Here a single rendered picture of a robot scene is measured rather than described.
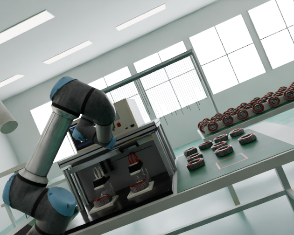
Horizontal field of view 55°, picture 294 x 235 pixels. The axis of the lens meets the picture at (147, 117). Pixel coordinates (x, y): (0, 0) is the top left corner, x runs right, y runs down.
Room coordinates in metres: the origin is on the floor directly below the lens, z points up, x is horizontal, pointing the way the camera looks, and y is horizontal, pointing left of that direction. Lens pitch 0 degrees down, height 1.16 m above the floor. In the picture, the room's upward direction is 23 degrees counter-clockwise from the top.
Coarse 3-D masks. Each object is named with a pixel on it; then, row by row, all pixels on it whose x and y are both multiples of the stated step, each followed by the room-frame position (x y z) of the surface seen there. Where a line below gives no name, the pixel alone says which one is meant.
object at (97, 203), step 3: (102, 195) 1.74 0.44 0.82; (105, 195) 1.72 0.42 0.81; (108, 195) 1.68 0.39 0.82; (99, 198) 1.72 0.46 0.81; (102, 198) 1.72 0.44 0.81; (105, 198) 1.65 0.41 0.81; (108, 198) 1.66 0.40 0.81; (111, 198) 1.68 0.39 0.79; (93, 201) 1.70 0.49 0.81; (96, 201) 1.65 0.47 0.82; (99, 201) 1.64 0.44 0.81; (102, 201) 1.64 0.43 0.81; (105, 201) 1.65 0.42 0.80; (108, 201) 1.65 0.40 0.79; (96, 204) 1.65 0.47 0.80; (99, 204) 1.64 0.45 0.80; (102, 204) 1.64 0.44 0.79
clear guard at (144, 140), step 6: (150, 132) 1.63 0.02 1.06; (132, 138) 1.80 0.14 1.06; (138, 138) 1.55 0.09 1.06; (144, 138) 1.53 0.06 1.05; (120, 144) 1.74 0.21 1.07; (126, 144) 1.56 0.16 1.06; (144, 144) 1.51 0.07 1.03; (150, 144) 1.49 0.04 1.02; (114, 150) 1.56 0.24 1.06; (126, 150) 1.53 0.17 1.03; (132, 150) 1.51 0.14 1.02; (138, 150) 1.50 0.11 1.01; (114, 156) 1.53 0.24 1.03; (120, 156) 1.52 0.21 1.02
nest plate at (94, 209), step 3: (117, 195) 1.74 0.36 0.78; (114, 198) 1.70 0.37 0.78; (117, 198) 1.72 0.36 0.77; (111, 201) 1.66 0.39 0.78; (114, 201) 1.65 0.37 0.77; (105, 204) 1.65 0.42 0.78; (108, 204) 1.62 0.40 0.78; (111, 204) 1.61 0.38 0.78; (93, 207) 1.69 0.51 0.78; (96, 207) 1.66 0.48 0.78; (99, 207) 1.63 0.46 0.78; (102, 207) 1.62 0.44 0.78; (105, 207) 1.62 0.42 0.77; (93, 210) 1.63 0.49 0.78; (96, 210) 1.62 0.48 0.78; (90, 213) 1.63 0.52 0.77
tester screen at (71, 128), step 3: (72, 126) 1.83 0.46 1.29; (75, 126) 1.82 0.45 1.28; (69, 129) 1.83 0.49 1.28; (72, 129) 1.83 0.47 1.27; (72, 132) 1.83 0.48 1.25; (75, 138) 1.83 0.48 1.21; (75, 141) 1.83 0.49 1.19; (78, 141) 1.83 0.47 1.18; (84, 141) 1.82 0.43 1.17; (78, 144) 1.83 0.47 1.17; (87, 144) 1.82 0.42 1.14; (90, 144) 1.82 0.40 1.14; (81, 147) 1.83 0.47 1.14
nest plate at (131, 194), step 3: (153, 180) 1.73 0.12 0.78; (150, 183) 1.69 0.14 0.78; (153, 183) 1.69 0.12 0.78; (150, 186) 1.62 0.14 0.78; (144, 189) 1.61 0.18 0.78; (147, 189) 1.58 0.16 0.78; (150, 189) 1.58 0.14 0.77; (132, 192) 1.66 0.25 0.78; (135, 192) 1.63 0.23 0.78; (138, 192) 1.60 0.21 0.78; (141, 192) 1.59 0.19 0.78; (144, 192) 1.59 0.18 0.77; (129, 195) 1.62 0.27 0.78; (132, 195) 1.60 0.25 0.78; (135, 195) 1.59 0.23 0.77; (129, 198) 1.60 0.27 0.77
